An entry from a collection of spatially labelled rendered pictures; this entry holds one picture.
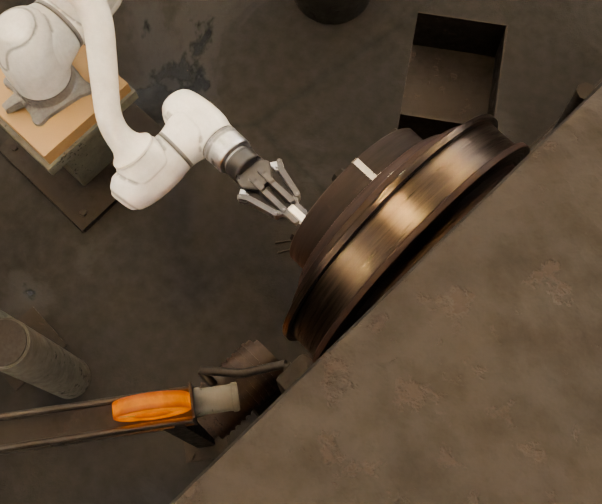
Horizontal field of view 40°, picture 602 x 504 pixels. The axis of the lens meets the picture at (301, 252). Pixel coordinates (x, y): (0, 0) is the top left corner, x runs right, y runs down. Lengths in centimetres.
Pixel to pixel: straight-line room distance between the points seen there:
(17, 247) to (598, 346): 219
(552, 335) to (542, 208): 10
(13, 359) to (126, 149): 56
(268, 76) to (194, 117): 94
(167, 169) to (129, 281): 79
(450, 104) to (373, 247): 95
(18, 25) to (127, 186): 55
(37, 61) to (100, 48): 45
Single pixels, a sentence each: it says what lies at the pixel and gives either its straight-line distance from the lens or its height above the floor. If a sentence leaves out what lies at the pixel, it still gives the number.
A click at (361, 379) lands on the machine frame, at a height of 176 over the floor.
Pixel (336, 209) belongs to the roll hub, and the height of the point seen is 124.
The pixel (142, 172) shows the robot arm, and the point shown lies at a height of 76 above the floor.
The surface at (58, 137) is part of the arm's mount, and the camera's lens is 228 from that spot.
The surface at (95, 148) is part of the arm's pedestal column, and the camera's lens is 252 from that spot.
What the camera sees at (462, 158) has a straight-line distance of 115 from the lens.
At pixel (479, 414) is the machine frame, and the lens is 62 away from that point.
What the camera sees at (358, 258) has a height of 131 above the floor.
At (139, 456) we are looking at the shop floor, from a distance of 242.
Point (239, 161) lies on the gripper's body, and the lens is 175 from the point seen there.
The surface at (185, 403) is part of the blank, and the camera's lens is 166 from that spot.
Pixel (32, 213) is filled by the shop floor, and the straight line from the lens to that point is 267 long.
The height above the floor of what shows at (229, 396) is 69.
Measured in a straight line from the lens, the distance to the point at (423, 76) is 204.
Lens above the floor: 236
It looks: 72 degrees down
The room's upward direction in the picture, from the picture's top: 6 degrees counter-clockwise
